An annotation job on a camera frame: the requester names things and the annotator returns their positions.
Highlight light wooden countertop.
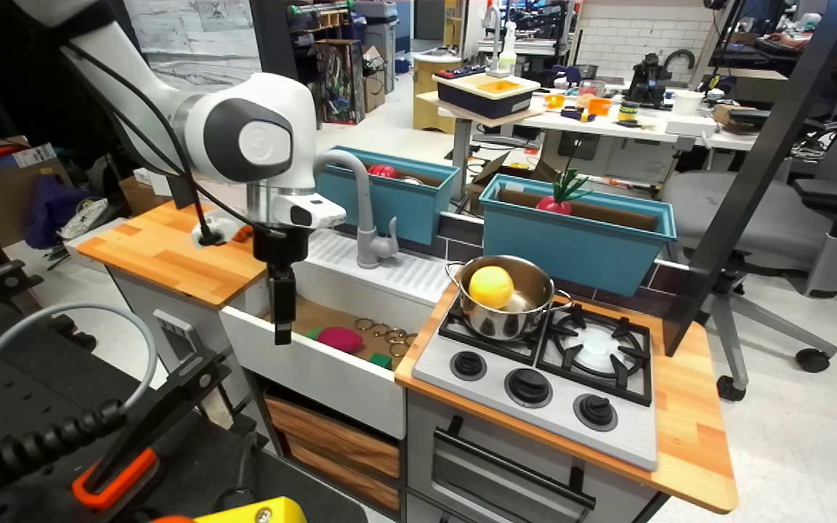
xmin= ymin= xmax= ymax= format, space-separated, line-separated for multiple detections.
xmin=76 ymin=197 xmax=273 ymax=312

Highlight black diagonal metal post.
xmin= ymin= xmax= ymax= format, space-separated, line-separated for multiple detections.
xmin=663 ymin=0 xmax=837 ymax=361

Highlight background storage shelf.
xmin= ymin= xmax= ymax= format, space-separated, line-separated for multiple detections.
xmin=285 ymin=0 xmax=403 ymax=124

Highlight purple toy vegetable green leaves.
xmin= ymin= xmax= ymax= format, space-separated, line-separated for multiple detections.
xmin=301 ymin=323 xmax=368 ymax=357

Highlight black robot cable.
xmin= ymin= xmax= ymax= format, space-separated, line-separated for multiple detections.
xmin=58 ymin=42 xmax=268 ymax=246

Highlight brown wooden drawer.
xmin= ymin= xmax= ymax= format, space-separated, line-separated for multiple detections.
xmin=257 ymin=390 xmax=406 ymax=517

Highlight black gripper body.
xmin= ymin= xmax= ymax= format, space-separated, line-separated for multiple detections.
xmin=250 ymin=220 xmax=311 ymax=268

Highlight toy oven door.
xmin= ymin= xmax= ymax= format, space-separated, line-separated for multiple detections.
xmin=403 ymin=390 xmax=669 ymax=523

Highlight black machine on table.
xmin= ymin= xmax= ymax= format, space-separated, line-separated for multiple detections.
xmin=625 ymin=49 xmax=701 ymax=110

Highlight teal planter box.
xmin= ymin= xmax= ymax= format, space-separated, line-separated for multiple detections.
xmin=475 ymin=171 xmax=683 ymax=300
xmin=317 ymin=142 xmax=462 ymax=246

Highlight white background table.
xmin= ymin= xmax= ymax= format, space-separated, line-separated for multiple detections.
xmin=519 ymin=85 xmax=760 ymax=188

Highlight black stove knob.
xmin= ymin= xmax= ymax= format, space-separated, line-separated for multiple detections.
xmin=448 ymin=348 xmax=490 ymax=384
xmin=573 ymin=392 xmax=621 ymax=432
xmin=501 ymin=367 xmax=555 ymax=409

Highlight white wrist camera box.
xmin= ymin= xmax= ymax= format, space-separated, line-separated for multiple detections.
xmin=269 ymin=193 xmax=347 ymax=232

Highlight red toy vegetable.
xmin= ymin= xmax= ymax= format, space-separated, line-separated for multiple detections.
xmin=365 ymin=159 xmax=403 ymax=184

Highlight steel toy pot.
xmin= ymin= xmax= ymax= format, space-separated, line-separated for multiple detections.
xmin=443 ymin=254 xmax=579 ymax=345

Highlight metal rings chain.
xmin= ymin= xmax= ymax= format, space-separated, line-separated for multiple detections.
xmin=350 ymin=316 xmax=420 ymax=367

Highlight red toy radish green leaves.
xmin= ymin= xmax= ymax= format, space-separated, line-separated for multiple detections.
xmin=531 ymin=169 xmax=592 ymax=217

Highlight black robot mounting stand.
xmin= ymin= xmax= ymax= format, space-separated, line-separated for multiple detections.
xmin=0 ymin=316 xmax=372 ymax=523

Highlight black clamp orange handle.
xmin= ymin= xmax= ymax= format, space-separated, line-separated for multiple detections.
xmin=70 ymin=345 xmax=233 ymax=514

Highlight grey toy stove top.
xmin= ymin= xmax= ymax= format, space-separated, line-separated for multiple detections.
xmin=410 ymin=300 xmax=663 ymax=476

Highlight white toy sink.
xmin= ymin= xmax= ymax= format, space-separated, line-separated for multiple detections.
xmin=218 ymin=227 xmax=462 ymax=444

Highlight white spray bottle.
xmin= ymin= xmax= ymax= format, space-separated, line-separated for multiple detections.
xmin=487 ymin=17 xmax=522 ymax=79

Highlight yellow tray on stand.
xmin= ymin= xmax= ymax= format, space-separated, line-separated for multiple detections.
xmin=432 ymin=71 xmax=545 ymax=213

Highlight grey toy faucet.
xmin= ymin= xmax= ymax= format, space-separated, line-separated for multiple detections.
xmin=311 ymin=149 xmax=403 ymax=273

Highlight coiled black cable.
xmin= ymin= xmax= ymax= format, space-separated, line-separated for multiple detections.
xmin=0 ymin=399 xmax=137 ymax=511

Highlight purple bag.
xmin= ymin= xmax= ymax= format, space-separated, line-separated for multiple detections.
xmin=19 ymin=174 xmax=92 ymax=249

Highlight grey cabinet with handle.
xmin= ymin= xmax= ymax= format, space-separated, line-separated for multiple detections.
xmin=103 ymin=264 xmax=262 ymax=431

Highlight grey cable loop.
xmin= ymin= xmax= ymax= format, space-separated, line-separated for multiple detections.
xmin=0 ymin=300 xmax=161 ymax=454

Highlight yellow toy lemon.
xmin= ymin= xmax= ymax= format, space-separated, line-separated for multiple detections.
xmin=464 ymin=264 xmax=517 ymax=312

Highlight yellow emergency stop button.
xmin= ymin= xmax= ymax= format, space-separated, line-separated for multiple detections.
xmin=151 ymin=493 xmax=311 ymax=523

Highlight wooden countertop around stove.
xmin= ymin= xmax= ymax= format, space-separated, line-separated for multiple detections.
xmin=393 ymin=284 xmax=741 ymax=517

